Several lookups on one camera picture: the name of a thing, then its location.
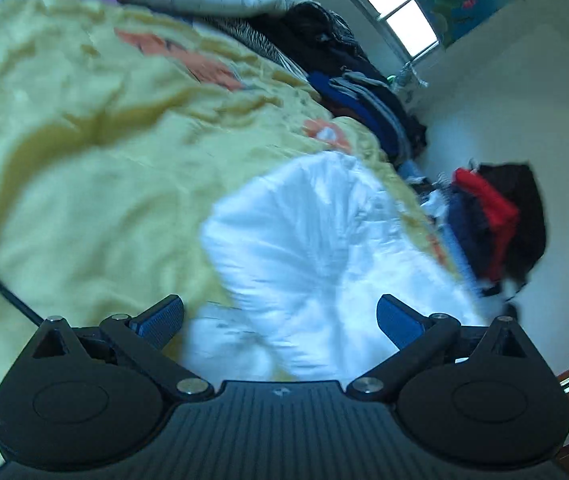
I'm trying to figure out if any white quilted down jacket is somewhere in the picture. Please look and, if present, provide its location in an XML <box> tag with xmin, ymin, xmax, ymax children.
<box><xmin>180</xmin><ymin>152</ymin><xmax>487</xmax><ymax>385</ymax></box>

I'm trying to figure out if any dark folded clothes pile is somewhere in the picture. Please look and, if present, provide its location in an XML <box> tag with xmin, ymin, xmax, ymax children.
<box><xmin>205</xmin><ymin>2</ymin><xmax>428</xmax><ymax>167</ymax></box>

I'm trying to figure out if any navy garment on pile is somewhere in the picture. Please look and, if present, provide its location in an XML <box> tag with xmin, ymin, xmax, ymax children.
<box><xmin>447</xmin><ymin>184</ymin><xmax>495</xmax><ymax>278</ymax></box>

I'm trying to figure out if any red garment on pile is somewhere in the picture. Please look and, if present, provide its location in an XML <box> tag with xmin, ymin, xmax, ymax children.
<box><xmin>454</xmin><ymin>168</ymin><xmax>519</xmax><ymax>282</ymax></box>

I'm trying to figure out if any black jacket on pile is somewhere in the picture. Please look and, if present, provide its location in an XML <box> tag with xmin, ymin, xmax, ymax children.
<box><xmin>478</xmin><ymin>162</ymin><xmax>547</xmax><ymax>288</ymax></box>

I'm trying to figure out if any yellow carrot print bedspread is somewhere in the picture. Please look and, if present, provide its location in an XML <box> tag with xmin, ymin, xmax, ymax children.
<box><xmin>0</xmin><ymin>0</ymin><xmax>461</xmax><ymax>364</ymax></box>

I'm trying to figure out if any window with metal frame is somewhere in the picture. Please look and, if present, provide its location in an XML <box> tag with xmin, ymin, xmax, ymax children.
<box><xmin>351</xmin><ymin>0</ymin><xmax>439</xmax><ymax>61</ymax></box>

